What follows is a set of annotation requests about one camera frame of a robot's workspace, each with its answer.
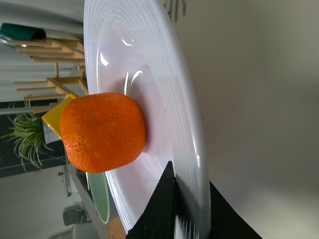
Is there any black right gripper left finger plate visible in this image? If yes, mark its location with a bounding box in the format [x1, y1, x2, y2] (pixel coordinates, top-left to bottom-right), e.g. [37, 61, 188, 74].
[126, 161, 177, 239]

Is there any black right gripper right finger behind plate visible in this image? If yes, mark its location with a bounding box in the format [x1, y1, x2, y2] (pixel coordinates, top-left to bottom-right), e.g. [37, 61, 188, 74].
[210, 183, 262, 239]

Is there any orange fruit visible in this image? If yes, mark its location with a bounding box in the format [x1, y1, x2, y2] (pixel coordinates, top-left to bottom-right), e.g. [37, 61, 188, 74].
[60, 92, 147, 173]

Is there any white ridged plate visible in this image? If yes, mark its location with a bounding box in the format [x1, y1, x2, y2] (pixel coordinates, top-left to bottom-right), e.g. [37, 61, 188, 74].
[84, 0, 211, 239]

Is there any light green bowl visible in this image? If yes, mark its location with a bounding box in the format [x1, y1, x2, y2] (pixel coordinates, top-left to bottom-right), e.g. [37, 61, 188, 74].
[87, 173, 110, 224]

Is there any yellow mug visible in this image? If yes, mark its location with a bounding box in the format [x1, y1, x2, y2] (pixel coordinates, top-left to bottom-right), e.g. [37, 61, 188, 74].
[42, 94, 77, 139]

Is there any green potted plant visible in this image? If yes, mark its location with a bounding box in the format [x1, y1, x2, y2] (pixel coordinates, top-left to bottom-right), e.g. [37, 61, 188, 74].
[2, 102, 65, 172]

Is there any beige bear tray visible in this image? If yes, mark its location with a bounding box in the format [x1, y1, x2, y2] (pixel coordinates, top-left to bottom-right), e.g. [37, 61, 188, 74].
[171, 0, 319, 239]

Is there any wooden dish rack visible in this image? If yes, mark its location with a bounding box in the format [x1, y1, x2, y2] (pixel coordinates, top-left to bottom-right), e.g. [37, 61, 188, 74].
[8, 38, 88, 103]

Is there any dark green mug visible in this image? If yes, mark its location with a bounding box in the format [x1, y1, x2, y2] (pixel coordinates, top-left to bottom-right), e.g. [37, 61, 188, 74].
[0, 23, 46, 44]

